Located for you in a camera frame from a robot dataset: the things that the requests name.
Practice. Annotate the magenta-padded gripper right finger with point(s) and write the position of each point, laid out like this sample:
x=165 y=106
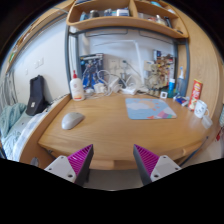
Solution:
x=163 y=166

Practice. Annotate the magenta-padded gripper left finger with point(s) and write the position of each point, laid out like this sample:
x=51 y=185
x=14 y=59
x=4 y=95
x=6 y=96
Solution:
x=61 y=166

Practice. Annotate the grey computer mouse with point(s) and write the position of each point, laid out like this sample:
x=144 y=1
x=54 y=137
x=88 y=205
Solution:
x=71 y=120

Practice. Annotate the light blue printed mouse pad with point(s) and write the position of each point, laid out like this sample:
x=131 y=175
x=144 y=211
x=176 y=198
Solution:
x=148 y=108

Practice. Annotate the clear plastic cup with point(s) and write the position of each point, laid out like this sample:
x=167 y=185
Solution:
x=207 y=122

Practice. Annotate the white mug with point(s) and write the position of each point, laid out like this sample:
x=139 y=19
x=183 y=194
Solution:
x=200 y=109

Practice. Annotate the blue snack packet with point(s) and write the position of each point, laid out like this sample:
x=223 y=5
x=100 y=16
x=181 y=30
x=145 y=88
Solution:
x=181 y=100

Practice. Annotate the teal blanket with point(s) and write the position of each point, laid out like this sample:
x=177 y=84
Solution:
x=11 y=116

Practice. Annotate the small white cube clock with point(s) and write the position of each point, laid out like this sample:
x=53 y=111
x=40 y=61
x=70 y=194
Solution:
x=163 y=95

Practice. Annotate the black bag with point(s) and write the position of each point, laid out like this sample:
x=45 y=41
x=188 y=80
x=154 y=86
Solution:
x=36 y=96

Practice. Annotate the white red-capped lotion bottle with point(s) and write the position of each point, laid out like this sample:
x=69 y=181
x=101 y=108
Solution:
x=77 y=90

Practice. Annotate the blue white-capped tube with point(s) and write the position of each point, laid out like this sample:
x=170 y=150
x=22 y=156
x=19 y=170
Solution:
x=171 y=87

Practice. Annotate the red chips can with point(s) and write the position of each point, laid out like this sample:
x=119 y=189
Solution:
x=195 y=93

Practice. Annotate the blue spray bottle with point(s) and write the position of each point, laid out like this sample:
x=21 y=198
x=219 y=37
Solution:
x=181 y=83

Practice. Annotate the tan robot figure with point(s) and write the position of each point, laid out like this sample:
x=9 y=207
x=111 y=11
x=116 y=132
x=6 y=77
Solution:
x=156 y=78

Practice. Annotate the colourful printed box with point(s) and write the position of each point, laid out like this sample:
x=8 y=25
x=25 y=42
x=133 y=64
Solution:
x=166 y=65

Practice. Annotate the white box blue label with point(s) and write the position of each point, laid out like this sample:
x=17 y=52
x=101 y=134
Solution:
x=148 y=65

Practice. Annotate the blue robot model kit box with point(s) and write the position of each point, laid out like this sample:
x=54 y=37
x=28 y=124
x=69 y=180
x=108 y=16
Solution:
x=90 y=68

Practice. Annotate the white desk lamp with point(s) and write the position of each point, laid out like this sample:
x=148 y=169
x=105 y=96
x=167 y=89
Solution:
x=138 y=60

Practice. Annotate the wooden shelf unit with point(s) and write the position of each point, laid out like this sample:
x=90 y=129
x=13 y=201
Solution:
x=126 y=22

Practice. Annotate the white wall switch plate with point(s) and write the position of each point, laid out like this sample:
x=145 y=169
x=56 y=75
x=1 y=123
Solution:
x=39 y=62

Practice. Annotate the white wall outlet plate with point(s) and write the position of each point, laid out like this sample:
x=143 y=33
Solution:
x=114 y=63

